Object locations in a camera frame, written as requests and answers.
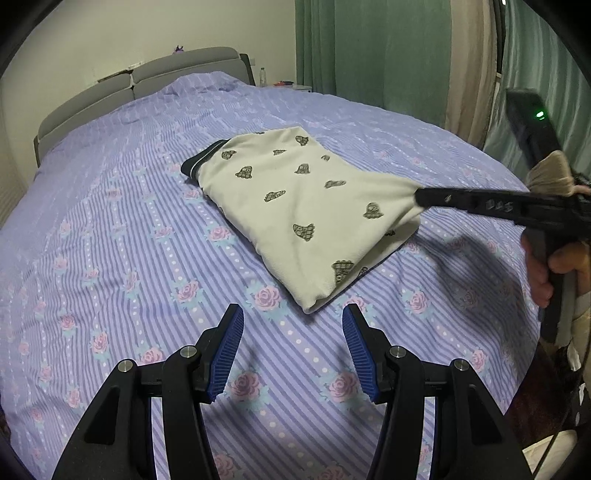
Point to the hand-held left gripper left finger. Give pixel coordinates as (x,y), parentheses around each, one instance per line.
(226,355)

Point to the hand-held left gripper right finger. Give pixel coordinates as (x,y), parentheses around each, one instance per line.
(360,355)

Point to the narrow green curtain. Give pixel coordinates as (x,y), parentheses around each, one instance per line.
(531,46)

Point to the wide green curtain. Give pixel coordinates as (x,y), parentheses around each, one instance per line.
(369,55)

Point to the beige curtain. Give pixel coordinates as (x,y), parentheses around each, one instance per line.
(471,69)

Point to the white printed pants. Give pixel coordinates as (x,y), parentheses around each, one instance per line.
(300,207)

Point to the white nightstand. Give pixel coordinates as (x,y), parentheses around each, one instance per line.
(295,88)

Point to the clear plastic bottle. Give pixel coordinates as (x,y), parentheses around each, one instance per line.
(263,77)

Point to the bed with purple floral sheet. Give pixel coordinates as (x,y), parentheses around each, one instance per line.
(115,230)

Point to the person's right hand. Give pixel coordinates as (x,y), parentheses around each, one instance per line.
(572,258)

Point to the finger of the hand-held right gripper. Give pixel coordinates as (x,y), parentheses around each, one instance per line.
(461,199)

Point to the grey padded headboard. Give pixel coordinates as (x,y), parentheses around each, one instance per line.
(138,85)

